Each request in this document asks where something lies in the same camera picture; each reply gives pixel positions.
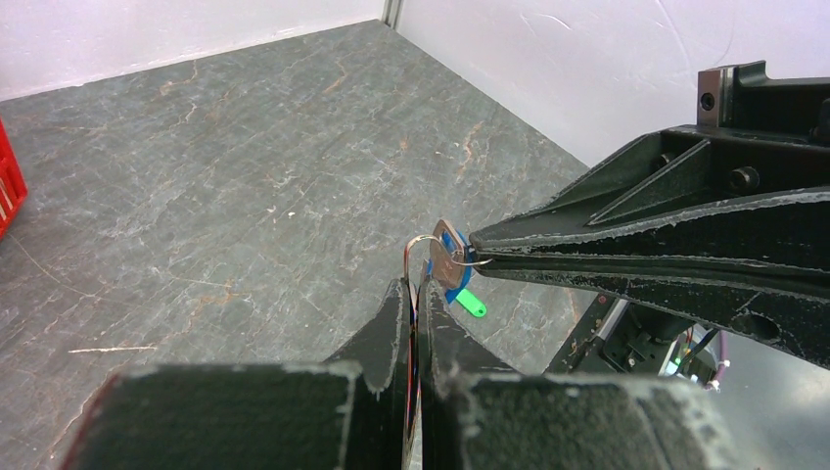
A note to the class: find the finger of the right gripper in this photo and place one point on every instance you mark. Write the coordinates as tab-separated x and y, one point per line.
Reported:
685	193
790	314

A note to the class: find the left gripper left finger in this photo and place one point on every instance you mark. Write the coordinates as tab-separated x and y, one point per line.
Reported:
352	410

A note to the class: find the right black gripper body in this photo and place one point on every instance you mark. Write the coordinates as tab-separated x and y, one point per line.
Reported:
744	97

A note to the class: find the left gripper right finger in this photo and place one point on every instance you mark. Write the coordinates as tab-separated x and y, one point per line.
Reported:
480	413

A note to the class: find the blue tag key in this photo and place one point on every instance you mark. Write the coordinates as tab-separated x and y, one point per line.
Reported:
448	258

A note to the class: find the green tag key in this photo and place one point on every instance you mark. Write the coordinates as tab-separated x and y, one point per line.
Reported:
471	303

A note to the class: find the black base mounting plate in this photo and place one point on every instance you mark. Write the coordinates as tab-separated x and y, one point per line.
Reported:
614	335

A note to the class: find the red plastic shopping basket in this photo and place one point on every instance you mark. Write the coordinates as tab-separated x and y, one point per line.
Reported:
13	186

